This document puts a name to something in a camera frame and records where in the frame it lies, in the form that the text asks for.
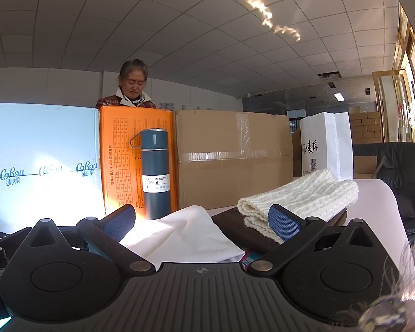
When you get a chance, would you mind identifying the orange printed carton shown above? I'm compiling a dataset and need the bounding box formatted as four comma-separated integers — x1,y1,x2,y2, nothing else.
99,105,180,217

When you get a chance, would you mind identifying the blue vacuum bottle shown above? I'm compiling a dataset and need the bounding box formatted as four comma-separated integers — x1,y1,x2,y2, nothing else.
129,128,173,221

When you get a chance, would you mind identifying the brown cardboard box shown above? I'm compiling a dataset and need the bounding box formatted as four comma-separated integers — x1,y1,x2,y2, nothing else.
173,110,294,210

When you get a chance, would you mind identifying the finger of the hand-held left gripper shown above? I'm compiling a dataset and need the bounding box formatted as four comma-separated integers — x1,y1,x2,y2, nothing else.
0,226,33,254

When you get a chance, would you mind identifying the white paper bag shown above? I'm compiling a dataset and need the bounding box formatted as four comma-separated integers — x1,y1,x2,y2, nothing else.
300,111,354,182

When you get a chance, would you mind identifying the cream knit sweater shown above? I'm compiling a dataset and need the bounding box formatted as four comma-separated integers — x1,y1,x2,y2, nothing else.
237,168,359,244

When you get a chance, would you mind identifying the white garment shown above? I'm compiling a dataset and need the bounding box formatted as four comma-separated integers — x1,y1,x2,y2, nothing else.
119,205,246,271

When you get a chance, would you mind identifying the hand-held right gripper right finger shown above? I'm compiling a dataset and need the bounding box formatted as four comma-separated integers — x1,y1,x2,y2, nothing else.
246,203,376,273

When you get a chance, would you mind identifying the large light blue carton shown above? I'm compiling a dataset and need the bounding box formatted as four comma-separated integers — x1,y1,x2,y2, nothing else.
0,103,106,232

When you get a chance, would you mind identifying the open cardboard box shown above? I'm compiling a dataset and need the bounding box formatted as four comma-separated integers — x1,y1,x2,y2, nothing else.
353,155,378,179

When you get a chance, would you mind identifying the black office chair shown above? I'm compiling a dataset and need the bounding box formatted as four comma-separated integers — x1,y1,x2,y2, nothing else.
353,142,415,246

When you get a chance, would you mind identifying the stack of small cardboard boxes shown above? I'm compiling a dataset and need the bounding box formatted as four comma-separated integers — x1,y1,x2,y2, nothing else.
349,107,383,144

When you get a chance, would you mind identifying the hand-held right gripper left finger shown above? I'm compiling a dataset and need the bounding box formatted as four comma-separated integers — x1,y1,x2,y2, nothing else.
28,204,157,273

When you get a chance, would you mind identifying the gold framed glass door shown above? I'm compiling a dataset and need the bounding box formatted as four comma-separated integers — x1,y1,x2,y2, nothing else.
372,7,415,144

